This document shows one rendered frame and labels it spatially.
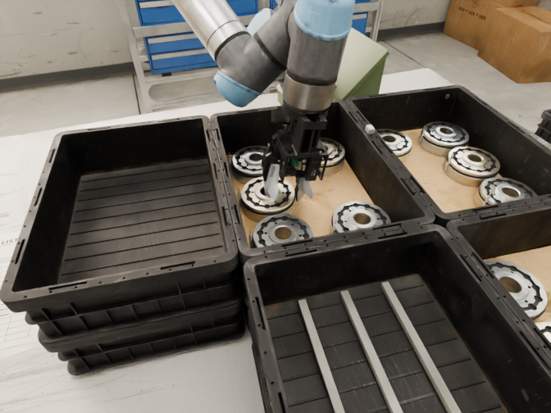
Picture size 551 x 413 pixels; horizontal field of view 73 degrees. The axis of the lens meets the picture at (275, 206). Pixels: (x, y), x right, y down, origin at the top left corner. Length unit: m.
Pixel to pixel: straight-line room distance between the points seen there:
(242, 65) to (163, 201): 0.31
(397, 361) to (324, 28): 0.44
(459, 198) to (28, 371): 0.84
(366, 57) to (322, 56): 0.54
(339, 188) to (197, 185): 0.29
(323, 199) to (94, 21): 2.87
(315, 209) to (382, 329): 0.26
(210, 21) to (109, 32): 2.76
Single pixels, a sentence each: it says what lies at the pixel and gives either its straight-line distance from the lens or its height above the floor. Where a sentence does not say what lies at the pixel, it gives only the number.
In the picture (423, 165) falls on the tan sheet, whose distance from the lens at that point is 0.88.
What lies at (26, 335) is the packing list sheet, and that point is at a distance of 0.83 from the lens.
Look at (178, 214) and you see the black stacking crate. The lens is 0.73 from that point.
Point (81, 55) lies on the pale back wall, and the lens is 3.49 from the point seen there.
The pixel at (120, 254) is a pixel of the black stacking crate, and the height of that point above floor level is 0.83.
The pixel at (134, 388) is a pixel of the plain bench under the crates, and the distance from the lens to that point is 0.70.
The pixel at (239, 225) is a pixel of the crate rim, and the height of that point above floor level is 0.93.
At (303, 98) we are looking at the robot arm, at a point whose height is 1.07.
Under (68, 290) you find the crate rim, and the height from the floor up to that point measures 0.93.
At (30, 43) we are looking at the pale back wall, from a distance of 3.50.
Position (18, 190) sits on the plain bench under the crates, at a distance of 1.16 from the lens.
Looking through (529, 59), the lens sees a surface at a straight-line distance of 3.62.
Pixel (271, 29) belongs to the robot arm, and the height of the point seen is 1.13.
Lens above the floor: 1.32
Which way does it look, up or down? 43 degrees down
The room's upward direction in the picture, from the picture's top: straight up
